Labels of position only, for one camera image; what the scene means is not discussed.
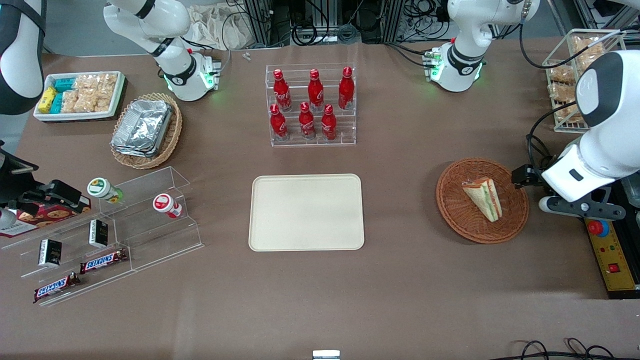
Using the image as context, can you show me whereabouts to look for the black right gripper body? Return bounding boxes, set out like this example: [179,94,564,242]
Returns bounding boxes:
[0,141,40,206]

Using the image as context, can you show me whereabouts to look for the triangular sandwich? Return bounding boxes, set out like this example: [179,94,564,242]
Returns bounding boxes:
[461,177,503,223]

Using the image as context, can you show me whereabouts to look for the round brown wicker basket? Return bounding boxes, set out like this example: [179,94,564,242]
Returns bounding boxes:
[436,157,530,245]

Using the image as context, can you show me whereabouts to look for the aluminium foil tray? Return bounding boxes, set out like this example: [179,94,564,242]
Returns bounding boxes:
[111,142,160,159]
[112,99,174,153]

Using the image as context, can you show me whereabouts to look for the light oval wicker basket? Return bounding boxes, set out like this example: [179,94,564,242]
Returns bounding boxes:
[109,92,184,170]

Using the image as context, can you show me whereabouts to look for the cream plastic tray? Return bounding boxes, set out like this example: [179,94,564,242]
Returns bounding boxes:
[248,173,366,252]

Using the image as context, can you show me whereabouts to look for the red cookie box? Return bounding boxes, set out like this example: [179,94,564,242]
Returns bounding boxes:
[0,196,93,239]

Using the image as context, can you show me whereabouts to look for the green lid yogurt cup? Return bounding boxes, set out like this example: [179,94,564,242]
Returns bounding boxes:
[86,177,124,205]

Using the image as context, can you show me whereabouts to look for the small black box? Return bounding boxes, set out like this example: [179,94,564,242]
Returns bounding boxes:
[38,238,63,268]
[88,218,110,249]

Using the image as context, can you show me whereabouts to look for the red emergency stop button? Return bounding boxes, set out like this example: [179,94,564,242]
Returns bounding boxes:
[587,219,611,239]

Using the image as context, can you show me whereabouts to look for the steel pan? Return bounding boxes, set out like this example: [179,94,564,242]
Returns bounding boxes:
[621,175,640,209]

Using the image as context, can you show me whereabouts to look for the white rectangular snack bin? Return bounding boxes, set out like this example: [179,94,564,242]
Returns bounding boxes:
[33,70,126,123]

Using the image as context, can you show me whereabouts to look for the Snickers chocolate bar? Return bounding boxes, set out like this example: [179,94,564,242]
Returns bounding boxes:
[79,248,129,275]
[33,272,81,304]

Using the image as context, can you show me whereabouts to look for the yellow control panel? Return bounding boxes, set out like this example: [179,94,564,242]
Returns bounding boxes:
[583,216,640,293]

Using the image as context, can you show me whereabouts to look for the yellow snack pack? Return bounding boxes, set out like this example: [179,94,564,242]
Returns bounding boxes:
[38,86,58,114]

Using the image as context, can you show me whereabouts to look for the black metal machine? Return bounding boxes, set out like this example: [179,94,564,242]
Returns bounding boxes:
[582,172,640,301]

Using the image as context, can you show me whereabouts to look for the clear acrylic stepped shelf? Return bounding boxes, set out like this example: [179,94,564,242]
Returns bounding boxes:
[0,166,205,307]

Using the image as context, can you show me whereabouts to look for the red lid yogurt cup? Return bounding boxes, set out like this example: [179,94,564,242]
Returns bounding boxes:
[152,193,184,220]

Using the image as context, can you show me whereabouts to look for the clear acrylic bottle rack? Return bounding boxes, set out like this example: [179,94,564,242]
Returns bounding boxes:
[264,62,358,148]

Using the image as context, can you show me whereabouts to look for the red cola bottle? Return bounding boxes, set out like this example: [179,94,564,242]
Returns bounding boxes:
[307,69,325,112]
[338,66,356,111]
[269,104,289,141]
[320,104,338,141]
[298,102,317,140]
[272,69,293,112]

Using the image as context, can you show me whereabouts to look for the black machine power cable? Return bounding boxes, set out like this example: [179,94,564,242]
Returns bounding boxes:
[526,102,577,174]

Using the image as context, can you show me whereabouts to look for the white wire rack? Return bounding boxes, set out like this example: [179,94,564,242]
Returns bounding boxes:
[542,28,629,134]

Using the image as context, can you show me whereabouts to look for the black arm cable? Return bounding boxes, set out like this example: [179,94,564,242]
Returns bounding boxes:
[518,0,627,72]

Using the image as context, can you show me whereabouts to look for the black cables at table edge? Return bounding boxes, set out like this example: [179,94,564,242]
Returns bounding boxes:
[509,337,619,360]

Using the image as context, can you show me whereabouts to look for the aluminium frame profile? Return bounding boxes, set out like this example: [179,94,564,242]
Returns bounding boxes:
[243,0,274,47]
[384,0,407,44]

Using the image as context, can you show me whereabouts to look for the coiled black cable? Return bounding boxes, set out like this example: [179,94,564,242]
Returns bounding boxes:
[291,21,319,46]

